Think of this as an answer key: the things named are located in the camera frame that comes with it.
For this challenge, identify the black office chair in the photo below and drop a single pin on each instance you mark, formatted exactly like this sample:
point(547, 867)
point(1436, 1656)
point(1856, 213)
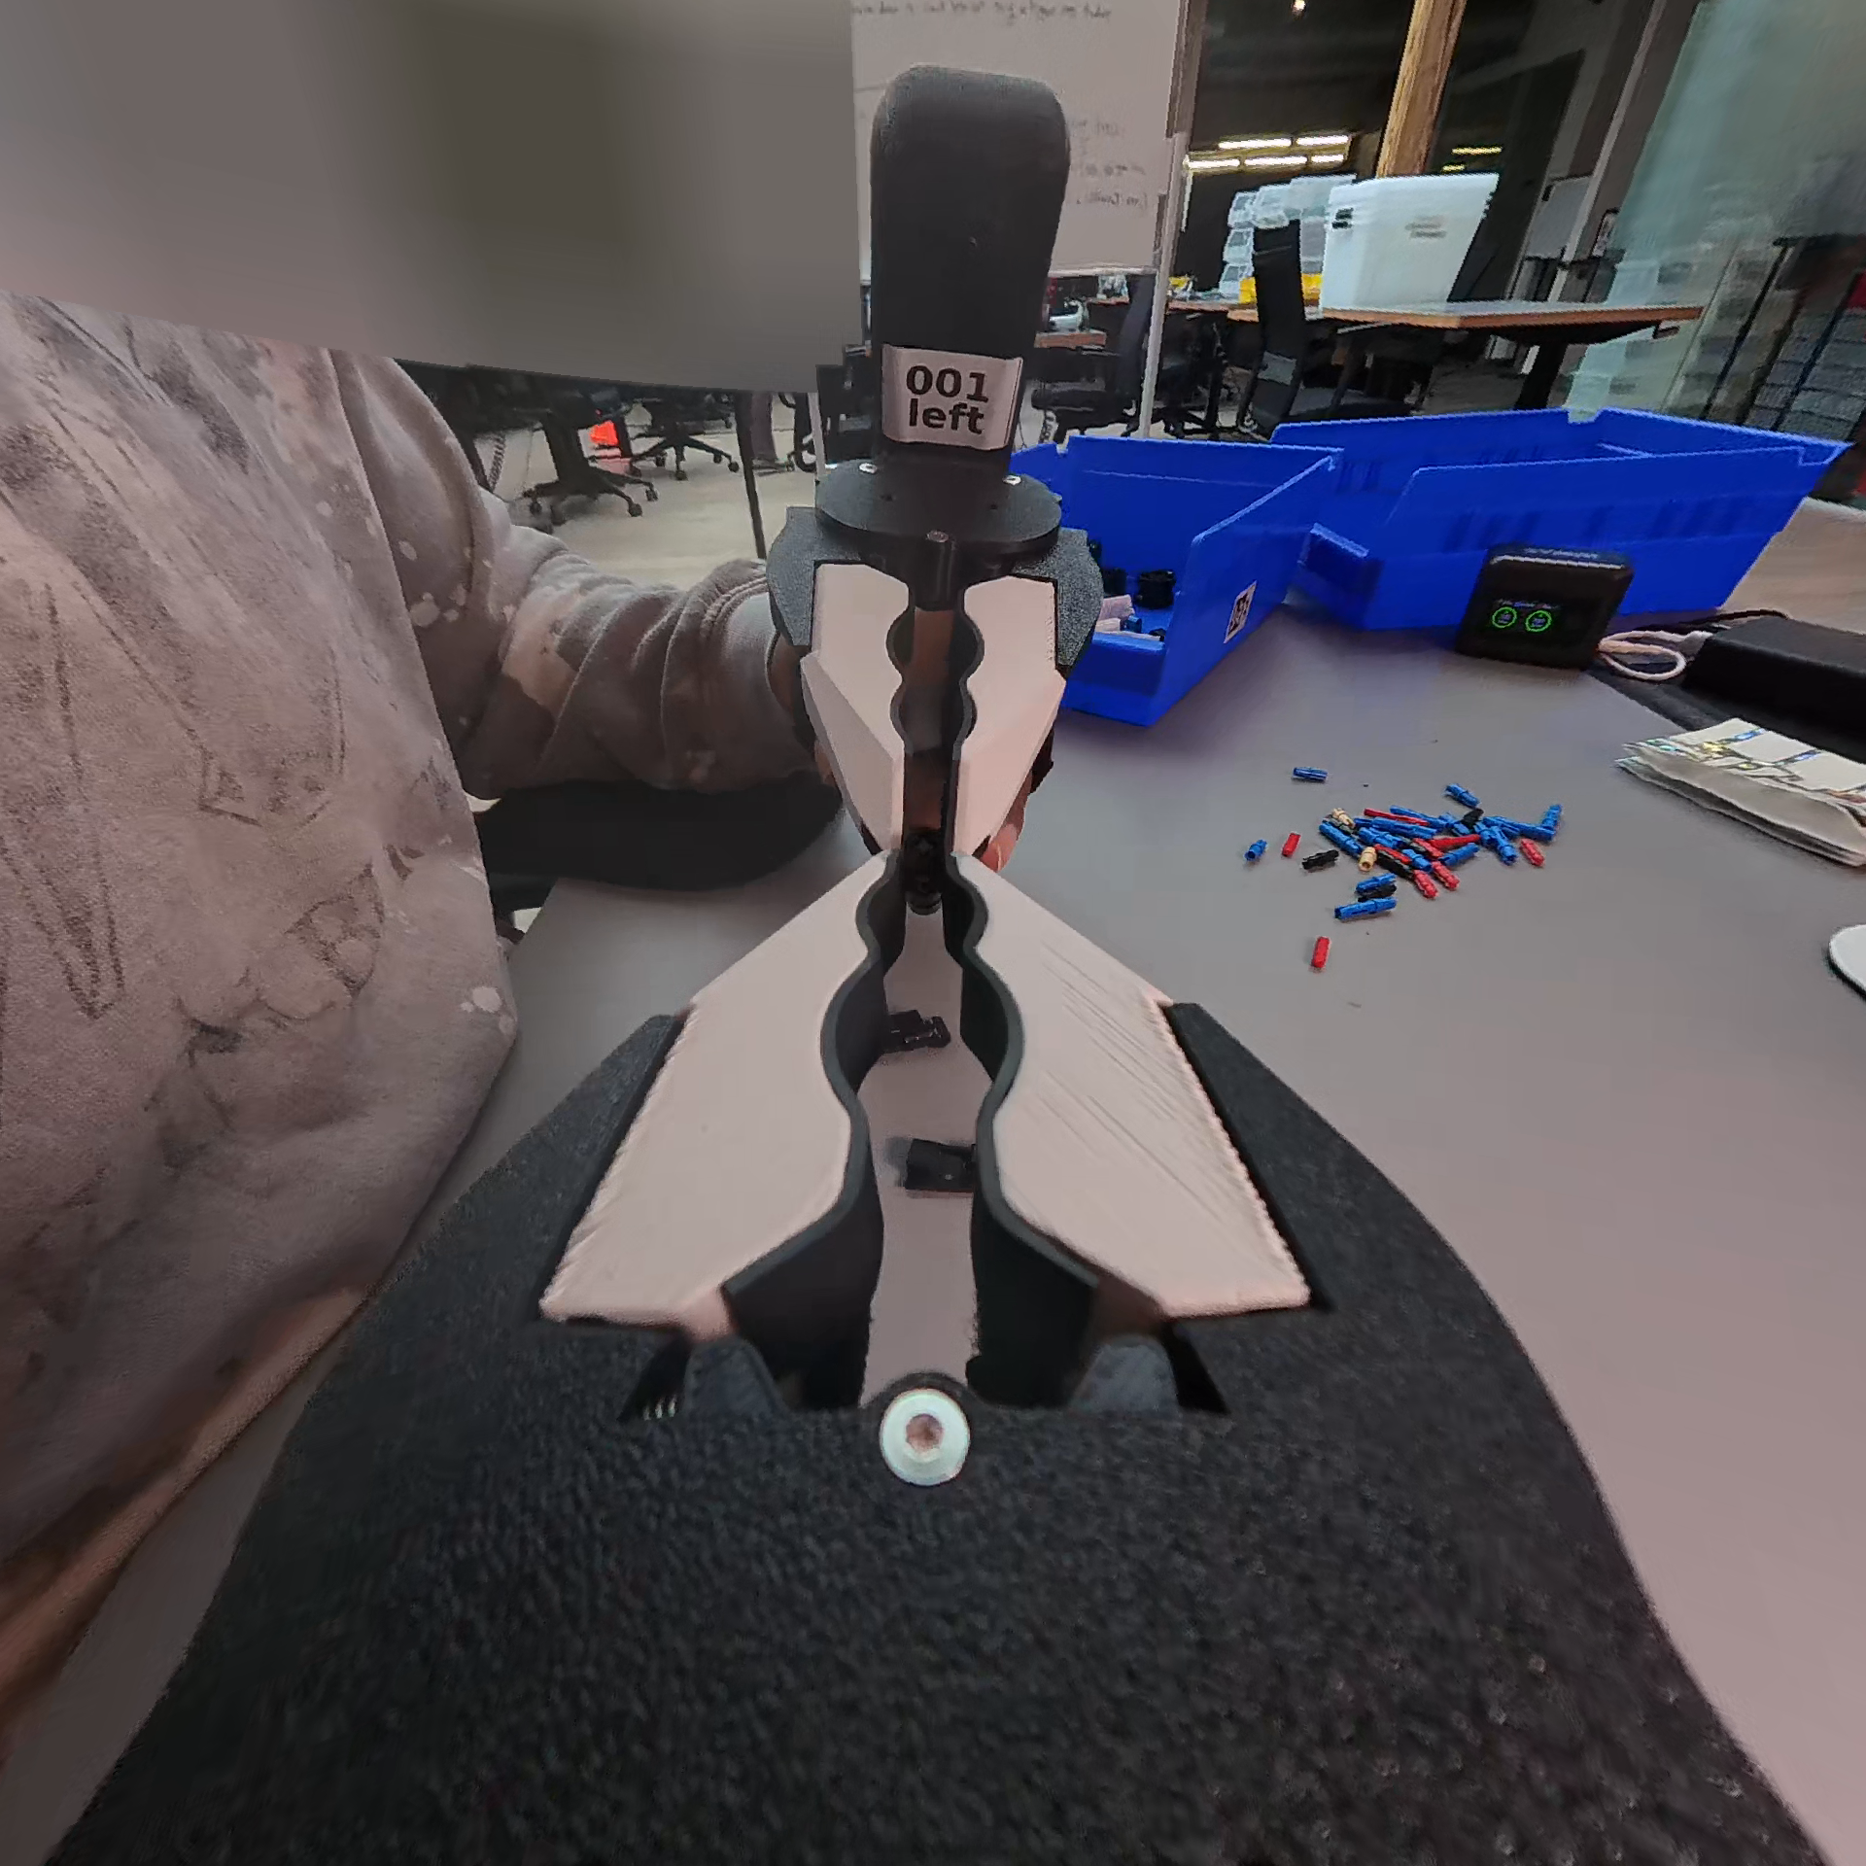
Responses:
point(1086, 365)
point(686, 431)
point(1282, 336)
point(582, 438)

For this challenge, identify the pile of coloured brick pins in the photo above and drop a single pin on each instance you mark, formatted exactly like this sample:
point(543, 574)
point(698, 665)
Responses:
point(1407, 845)

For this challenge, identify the grey desk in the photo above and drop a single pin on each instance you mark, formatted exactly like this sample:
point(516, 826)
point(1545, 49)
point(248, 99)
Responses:
point(1457, 1240)

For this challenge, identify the long blue plastic bin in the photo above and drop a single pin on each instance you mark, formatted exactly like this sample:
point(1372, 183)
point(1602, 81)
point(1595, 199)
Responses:
point(1531, 511)

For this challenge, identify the person's left forearm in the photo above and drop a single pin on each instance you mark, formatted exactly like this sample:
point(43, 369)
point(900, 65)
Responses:
point(656, 686)

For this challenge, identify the person's left hand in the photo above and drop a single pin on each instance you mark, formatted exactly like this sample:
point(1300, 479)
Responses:
point(1020, 824)

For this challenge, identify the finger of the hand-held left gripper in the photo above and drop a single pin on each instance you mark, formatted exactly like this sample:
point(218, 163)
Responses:
point(1013, 686)
point(854, 686)

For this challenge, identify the white storage box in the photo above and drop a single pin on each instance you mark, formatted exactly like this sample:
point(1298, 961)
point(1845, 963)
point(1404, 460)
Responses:
point(1407, 242)

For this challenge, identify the black brick connector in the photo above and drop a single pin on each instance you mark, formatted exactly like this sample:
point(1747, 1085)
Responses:
point(916, 1031)
point(941, 1163)
point(922, 863)

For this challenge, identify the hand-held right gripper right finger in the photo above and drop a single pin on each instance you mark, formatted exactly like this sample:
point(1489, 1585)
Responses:
point(1138, 1138)

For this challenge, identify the black device with green screen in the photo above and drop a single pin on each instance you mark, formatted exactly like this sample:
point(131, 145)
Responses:
point(1545, 576)

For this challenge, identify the whiteboard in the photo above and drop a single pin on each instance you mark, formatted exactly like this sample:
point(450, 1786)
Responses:
point(1123, 88)

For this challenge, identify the drawer cabinet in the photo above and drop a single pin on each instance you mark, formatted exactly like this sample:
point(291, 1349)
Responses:
point(1807, 351)

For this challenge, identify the stack of clear storage boxes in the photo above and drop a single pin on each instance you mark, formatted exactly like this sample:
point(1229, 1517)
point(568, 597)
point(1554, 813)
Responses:
point(1268, 249)

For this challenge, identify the wooden top work table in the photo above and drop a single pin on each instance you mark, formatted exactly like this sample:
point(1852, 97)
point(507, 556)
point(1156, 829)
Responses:
point(1457, 313)

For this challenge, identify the folded instruction booklet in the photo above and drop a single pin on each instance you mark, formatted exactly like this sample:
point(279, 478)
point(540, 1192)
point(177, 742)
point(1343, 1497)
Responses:
point(1750, 788)

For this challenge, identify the blue bin with divider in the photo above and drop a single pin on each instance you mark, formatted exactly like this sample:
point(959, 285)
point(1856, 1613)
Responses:
point(1166, 686)

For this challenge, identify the wooden pillar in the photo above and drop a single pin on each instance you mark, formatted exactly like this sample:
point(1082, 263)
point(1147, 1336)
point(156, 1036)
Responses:
point(1422, 88)

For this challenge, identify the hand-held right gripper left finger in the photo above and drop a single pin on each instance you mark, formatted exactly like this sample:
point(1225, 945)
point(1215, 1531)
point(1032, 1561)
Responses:
point(715, 1138)

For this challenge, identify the pink block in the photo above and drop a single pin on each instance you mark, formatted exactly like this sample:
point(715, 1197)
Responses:
point(1120, 613)

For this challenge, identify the black power bank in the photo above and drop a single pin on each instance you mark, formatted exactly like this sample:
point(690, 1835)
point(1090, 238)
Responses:
point(1779, 663)

